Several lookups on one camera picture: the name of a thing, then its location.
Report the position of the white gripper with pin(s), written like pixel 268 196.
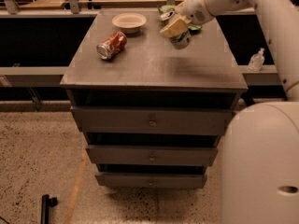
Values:
pixel 195 7

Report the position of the white green 7up can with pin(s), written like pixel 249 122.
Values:
pixel 181 41

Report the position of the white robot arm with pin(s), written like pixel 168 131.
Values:
pixel 260 154

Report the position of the red crushed soda can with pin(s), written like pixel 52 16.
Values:
pixel 111 46

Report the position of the green chip bag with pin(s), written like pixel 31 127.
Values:
pixel 167 14

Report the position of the white paper bowl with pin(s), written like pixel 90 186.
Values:
pixel 129 23

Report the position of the clear sanitizer pump bottle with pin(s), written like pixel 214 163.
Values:
pixel 256 61

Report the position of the grey metal railing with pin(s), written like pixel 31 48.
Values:
pixel 31 73

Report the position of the grey wooden drawer cabinet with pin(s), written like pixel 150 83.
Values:
pixel 150 74

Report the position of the top grey drawer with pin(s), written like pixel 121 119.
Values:
pixel 157 121

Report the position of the grey drawer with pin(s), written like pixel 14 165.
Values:
pixel 157 121
pixel 165 156
pixel 151 181

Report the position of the middle grey drawer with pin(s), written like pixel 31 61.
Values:
pixel 165 156

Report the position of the bottom grey drawer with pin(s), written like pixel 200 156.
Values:
pixel 151 181

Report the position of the black object on floor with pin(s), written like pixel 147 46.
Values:
pixel 46 203

